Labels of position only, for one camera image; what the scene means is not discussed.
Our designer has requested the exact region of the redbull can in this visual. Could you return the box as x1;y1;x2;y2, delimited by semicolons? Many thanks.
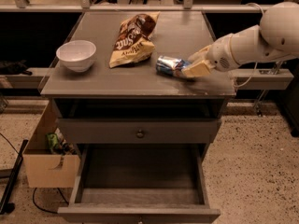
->
156;56;190;78

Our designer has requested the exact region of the white bowl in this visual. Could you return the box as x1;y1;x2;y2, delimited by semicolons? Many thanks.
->
56;40;96;73

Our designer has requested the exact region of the black cloth object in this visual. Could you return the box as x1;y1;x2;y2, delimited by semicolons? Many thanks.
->
0;60;32;76

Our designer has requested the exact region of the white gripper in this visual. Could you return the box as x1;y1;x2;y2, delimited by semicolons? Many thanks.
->
181;34;239;78

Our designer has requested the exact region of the closed grey top drawer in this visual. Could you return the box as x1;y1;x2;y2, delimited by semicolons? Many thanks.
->
57;119;221;144

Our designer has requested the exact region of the brown yellow chip bag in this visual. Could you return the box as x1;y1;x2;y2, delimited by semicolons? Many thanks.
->
109;12;160;68

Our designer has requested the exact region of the grey drawer cabinet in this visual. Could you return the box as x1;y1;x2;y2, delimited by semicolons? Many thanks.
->
40;10;236;224

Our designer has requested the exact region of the cardboard box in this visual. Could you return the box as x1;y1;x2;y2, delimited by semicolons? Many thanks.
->
22;103;80;188

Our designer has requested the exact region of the green snack packet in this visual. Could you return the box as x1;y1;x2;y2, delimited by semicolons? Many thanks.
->
46;133;60;153

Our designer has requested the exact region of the black floor cable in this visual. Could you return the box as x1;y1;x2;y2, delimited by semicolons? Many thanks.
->
32;187;70;215

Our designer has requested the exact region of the black flat bar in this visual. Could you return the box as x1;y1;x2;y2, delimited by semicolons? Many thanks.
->
0;140;28;215

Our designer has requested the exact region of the white cable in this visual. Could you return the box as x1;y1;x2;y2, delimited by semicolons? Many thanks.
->
233;2;265;90

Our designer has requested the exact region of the open grey middle drawer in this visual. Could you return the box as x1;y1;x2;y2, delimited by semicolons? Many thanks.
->
58;144;221;224

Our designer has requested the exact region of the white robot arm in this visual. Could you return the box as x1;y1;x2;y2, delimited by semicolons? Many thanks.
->
181;2;299;78

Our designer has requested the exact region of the round metal drawer knob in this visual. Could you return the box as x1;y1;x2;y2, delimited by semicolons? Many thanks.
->
135;130;145;138

